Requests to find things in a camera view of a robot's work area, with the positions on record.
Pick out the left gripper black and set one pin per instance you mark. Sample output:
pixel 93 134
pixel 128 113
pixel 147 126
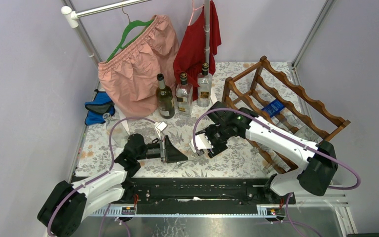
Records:
pixel 169 153

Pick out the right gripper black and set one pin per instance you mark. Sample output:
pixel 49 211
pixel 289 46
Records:
pixel 217 148

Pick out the small clear glass bottle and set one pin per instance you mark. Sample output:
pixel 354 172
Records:
pixel 192 156

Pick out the blue glass bottle silver cap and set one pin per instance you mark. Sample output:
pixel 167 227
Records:
pixel 273 108

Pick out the small clear bottle bluish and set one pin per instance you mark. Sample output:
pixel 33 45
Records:
pixel 274 165

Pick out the clear glass wine bottle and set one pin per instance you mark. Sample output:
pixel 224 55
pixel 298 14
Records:
pixel 308 134

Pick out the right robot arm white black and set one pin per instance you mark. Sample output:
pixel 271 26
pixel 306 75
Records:
pixel 315 162

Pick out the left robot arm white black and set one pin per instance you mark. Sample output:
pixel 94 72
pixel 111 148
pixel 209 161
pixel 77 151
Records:
pixel 69 204

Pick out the white fabric strip by rack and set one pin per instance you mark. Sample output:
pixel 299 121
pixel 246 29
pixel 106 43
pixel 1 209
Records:
pixel 213 97

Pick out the clear square liquor bottle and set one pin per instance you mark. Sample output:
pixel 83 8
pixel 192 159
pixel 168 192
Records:
pixel 184 93

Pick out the dark green wine bottle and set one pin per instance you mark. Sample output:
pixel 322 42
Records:
pixel 164 97

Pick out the clear bottle black gold cap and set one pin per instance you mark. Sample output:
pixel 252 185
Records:
pixel 204 80

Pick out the wooden wine rack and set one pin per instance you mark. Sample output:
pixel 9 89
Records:
pixel 250 87

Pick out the clear glass flask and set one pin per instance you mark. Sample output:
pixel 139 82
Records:
pixel 119 133

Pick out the floral table mat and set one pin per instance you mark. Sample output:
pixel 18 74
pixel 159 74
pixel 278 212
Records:
pixel 240 159

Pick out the red garment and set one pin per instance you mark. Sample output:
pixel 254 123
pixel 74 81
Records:
pixel 191 54

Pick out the blue black bag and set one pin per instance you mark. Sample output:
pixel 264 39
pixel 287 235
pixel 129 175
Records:
pixel 100 105

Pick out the pink skirt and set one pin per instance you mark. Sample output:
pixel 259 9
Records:
pixel 130 78

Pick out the vertical metal pole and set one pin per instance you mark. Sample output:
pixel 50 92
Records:
pixel 207 30

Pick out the pink clothes hanger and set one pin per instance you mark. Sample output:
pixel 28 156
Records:
pixel 197 6

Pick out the green clothes hanger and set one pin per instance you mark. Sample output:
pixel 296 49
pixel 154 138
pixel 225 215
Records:
pixel 132 25

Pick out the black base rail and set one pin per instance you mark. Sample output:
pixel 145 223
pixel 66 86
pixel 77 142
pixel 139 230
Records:
pixel 198 196

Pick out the metal clothes rail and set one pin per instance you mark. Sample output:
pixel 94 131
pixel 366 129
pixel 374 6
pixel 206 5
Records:
pixel 99 24

